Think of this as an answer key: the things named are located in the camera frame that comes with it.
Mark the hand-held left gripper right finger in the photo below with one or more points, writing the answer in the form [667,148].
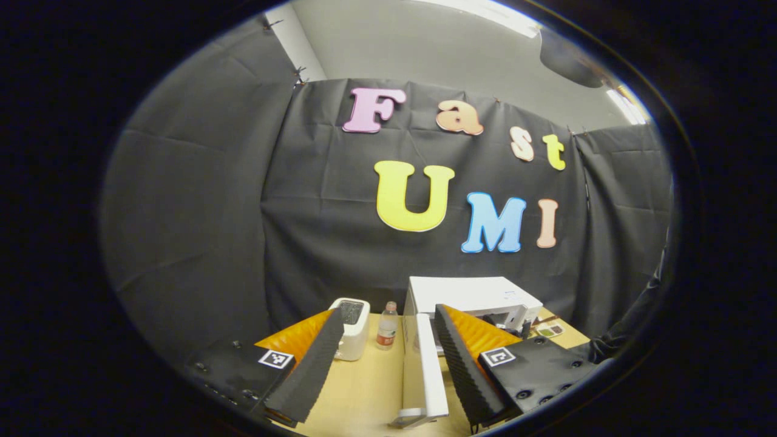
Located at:
[464,370]

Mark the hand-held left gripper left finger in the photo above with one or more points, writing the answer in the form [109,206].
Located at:
[312,370]

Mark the white microwave oven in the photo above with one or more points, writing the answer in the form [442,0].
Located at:
[467,294]

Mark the white toaster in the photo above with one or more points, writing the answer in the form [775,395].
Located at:
[355,331]

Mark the clear plastic water bottle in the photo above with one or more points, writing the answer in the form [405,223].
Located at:
[386,331]

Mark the white divided dish with beans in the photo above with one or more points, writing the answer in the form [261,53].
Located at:
[549,331]

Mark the black backdrop cloth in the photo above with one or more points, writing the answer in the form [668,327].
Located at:
[212,212]

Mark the small ceiling light panel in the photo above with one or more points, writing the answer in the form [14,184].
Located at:
[628,106]

